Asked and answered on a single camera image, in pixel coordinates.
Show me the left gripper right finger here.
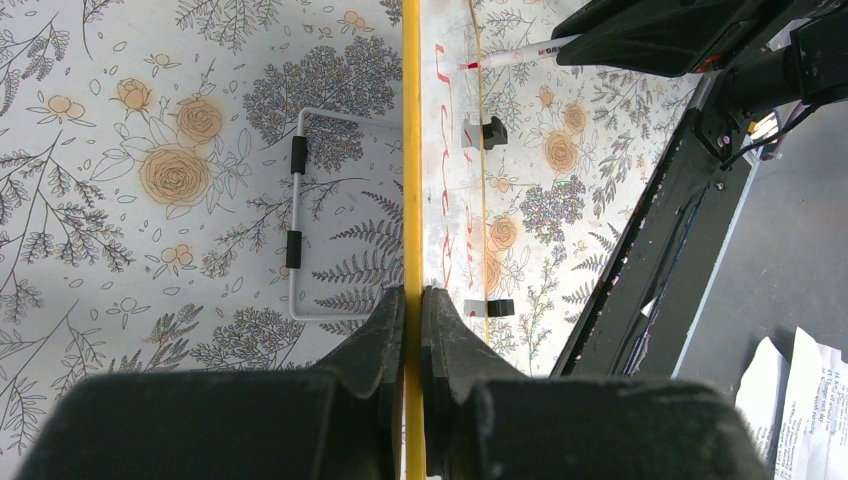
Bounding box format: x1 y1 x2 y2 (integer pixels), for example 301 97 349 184
421 287 767 479

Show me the yellow framed whiteboard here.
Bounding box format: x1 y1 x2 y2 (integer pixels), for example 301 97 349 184
403 1 506 479

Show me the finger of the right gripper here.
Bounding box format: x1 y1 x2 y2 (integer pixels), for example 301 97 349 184
551 0 789 77

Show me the white paper sheet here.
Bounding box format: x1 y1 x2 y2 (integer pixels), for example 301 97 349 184
735 328 847 479

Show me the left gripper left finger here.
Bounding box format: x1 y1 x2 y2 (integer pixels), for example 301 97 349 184
18 287 406 479

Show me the wire whiteboard stand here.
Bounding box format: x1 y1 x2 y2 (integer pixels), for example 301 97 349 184
285 107 403 323

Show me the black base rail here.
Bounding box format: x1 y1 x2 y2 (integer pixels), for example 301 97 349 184
551 108 754 377

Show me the white marker pen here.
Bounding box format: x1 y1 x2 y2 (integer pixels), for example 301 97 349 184
454 34 581 71

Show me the floral tablecloth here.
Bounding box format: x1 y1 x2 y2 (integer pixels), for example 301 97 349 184
1 1 697 479

